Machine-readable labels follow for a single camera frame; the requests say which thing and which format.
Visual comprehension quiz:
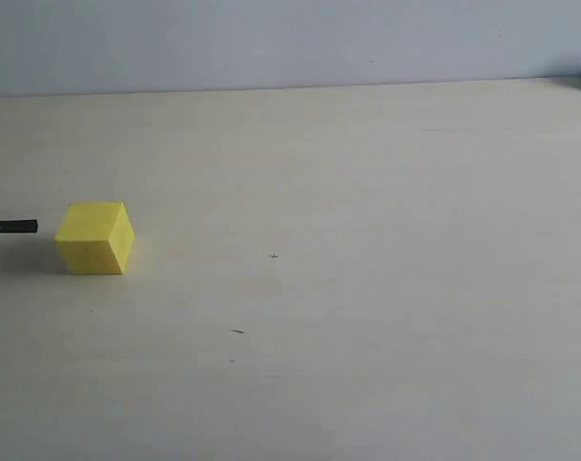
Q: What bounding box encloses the yellow foam cube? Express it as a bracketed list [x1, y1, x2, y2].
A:
[55, 202, 134, 275]

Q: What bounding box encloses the black white whiteboard marker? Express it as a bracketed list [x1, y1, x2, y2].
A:
[0, 219, 38, 234]

